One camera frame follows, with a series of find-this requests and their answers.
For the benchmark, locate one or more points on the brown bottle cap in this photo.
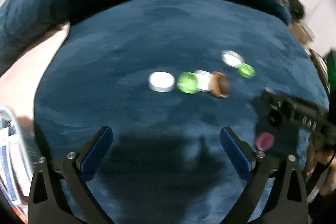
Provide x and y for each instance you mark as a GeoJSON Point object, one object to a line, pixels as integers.
{"type": "Point", "coordinates": [219, 85]}

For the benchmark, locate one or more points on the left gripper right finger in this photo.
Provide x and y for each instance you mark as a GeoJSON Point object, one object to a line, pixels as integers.
{"type": "Point", "coordinates": [287, 202]}

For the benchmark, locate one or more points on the white upturned bottle cap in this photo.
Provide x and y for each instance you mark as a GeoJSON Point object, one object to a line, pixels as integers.
{"type": "Point", "coordinates": [232, 58]}

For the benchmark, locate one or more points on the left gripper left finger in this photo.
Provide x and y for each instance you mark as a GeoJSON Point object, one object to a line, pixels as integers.
{"type": "Point", "coordinates": [47, 203]}

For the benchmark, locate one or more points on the pink bed sheet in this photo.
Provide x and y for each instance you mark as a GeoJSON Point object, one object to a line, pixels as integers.
{"type": "Point", "coordinates": [20, 82]}

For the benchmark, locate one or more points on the person's right hand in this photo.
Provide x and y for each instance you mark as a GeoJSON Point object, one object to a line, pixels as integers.
{"type": "Point", "coordinates": [313, 157]}

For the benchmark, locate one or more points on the light blue round basket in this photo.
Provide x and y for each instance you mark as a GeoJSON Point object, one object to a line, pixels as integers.
{"type": "Point", "coordinates": [16, 169]}

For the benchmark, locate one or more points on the green box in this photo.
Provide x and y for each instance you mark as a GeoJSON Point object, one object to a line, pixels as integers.
{"type": "Point", "coordinates": [331, 69]}

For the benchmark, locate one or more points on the brown cardboard box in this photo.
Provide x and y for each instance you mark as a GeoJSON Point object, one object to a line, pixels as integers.
{"type": "Point", "coordinates": [302, 33]}

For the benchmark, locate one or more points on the pink bottle cap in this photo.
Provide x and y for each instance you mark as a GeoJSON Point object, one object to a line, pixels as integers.
{"type": "Point", "coordinates": [264, 141]}

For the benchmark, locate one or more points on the green bottle cap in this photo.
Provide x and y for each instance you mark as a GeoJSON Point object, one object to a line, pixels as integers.
{"type": "Point", "coordinates": [246, 71]}
{"type": "Point", "coordinates": [187, 83]}

